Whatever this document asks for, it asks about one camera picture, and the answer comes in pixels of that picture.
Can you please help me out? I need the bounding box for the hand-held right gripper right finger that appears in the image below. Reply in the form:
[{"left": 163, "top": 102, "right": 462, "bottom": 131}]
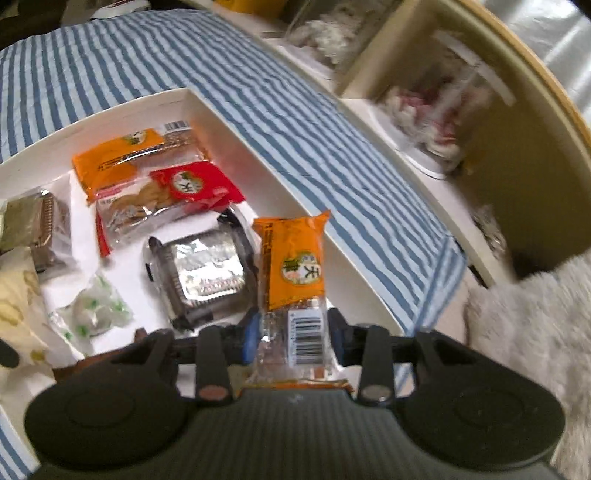
[{"left": 325, "top": 308, "right": 462, "bottom": 407}]

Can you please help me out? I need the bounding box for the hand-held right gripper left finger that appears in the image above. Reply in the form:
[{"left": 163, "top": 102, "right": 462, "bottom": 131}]
[{"left": 131, "top": 308, "right": 260, "bottom": 407}]

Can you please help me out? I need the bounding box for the black silver biscuit packet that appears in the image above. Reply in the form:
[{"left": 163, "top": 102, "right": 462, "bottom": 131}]
[{"left": 145, "top": 208, "right": 259, "bottom": 330}]

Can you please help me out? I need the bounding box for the orange snack packet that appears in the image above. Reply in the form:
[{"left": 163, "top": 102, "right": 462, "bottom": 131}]
[
  {"left": 71, "top": 119, "right": 208, "bottom": 204},
  {"left": 252, "top": 210, "right": 354, "bottom": 400}
]

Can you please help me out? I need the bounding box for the white cardboard box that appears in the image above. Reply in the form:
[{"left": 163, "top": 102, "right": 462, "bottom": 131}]
[{"left": 0, "top": 88, "right": 414, "bottom": 467}]

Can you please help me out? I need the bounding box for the green white candy packet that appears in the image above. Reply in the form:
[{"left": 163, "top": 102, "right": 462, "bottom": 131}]
[{"left": 48, "top": 272, "right": 134, "bottom": 356}]

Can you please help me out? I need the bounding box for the red snack packet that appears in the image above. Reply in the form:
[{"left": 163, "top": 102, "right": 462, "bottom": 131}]
[{"left": 95, "top": 161, "right": 246, "bottom": 259}]

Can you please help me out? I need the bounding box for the pale yellow snack packet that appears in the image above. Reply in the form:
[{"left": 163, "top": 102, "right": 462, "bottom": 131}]
[{"left": 0, "top": 249, "right": 54, "bottom": 370}]

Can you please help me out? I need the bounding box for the clear foil biscuit packet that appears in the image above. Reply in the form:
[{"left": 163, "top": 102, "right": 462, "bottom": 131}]
[{"left": 0, "top": 187, "right": 77, "bottom": 282}]

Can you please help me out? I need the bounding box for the white fluffy rug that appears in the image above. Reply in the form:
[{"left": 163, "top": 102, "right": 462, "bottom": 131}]
[{"left": 464, "top": 254, "right": 591, "bottom": 480}]

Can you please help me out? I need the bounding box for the blue striped blanket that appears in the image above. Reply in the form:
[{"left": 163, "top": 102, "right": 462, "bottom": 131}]
[{"left": 0, "top": 9, "right": 467, "bottom": 480}]

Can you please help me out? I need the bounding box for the clear case with red doll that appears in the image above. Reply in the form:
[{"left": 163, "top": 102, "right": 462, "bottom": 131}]
[{"left": 379, "top": 28, "right": 518, "bottom": 181}]

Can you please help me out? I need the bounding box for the cream wooden shelf unit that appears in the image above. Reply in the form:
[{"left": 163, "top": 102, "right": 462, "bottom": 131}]
[{"left": 185, "top": 0, "right": 591, "bottom": 287}]

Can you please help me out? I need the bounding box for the clear case with white doll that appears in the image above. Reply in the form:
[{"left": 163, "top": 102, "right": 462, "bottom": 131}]
[{"left": 281, "top": 0, "right": 398, "bottom": 79}]

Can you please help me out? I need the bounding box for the yellow box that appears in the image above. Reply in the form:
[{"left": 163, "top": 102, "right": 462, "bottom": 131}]
[{"left": 215, "top": 0, "right": 282, "bottom": 17}]

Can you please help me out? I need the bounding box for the white space heater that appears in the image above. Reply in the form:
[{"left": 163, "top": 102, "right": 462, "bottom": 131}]
[{"left": 90, "top": 0, "right": 153, "bottom": 20}]

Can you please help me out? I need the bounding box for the grey curtain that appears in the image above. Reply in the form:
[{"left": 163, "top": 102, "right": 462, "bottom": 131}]
[{"left": 522, "top": 0, "right": 591, "bottom": 153}]

